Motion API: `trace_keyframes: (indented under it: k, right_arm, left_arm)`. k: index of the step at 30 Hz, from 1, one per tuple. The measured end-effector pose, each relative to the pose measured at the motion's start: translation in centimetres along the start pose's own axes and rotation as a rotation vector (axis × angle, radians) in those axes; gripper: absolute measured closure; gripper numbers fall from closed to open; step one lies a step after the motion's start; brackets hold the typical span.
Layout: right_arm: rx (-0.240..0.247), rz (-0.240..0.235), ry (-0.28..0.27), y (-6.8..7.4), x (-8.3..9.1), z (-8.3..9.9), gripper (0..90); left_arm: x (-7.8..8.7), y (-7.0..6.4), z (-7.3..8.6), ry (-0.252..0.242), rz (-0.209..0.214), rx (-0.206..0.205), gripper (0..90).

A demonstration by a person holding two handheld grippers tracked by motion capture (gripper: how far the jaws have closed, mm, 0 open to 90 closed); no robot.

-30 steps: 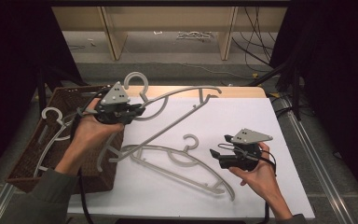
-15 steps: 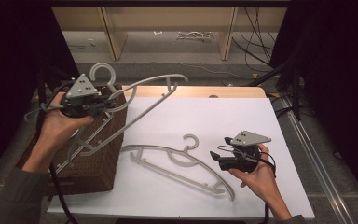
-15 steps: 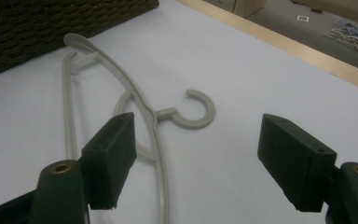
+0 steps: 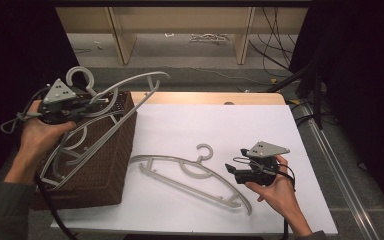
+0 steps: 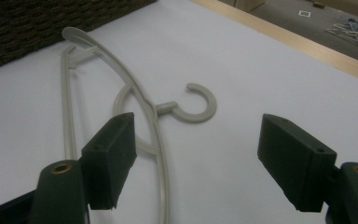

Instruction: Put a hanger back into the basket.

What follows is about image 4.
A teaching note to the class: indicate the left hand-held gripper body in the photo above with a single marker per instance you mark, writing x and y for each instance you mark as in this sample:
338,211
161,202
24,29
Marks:
58,100

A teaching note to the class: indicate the black metal stand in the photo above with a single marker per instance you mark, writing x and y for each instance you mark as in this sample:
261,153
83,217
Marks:
317,100

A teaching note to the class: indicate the grey plastic clothes hanger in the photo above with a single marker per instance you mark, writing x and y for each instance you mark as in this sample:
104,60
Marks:
113,131
186,185

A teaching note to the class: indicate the small yellow floor object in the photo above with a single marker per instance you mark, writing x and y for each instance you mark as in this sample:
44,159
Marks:
273,80

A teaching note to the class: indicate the metal floor rail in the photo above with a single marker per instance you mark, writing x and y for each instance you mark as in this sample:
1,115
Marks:
343,180

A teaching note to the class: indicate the white table cover sheet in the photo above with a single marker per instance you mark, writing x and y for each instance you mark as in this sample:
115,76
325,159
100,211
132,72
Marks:
213,126

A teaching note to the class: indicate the small white tag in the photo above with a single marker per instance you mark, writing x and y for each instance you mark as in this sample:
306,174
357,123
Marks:
169,34

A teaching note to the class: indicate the brown wicker basket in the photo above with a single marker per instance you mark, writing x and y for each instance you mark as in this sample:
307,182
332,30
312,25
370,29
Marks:
103,166

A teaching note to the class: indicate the beige wooden cabinet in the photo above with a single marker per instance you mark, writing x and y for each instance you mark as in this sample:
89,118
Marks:
180,20

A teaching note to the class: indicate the person's left hand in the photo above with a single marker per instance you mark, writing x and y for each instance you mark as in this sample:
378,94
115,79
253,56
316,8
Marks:
40,136

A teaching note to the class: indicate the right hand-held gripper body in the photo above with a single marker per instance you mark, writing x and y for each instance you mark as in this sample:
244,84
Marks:
263,166

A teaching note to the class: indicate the black curtain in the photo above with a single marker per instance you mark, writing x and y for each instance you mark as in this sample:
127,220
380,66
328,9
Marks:
363,83
20,50

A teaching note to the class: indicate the person's right hand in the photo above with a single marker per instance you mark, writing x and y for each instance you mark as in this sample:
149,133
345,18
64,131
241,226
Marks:
280,196

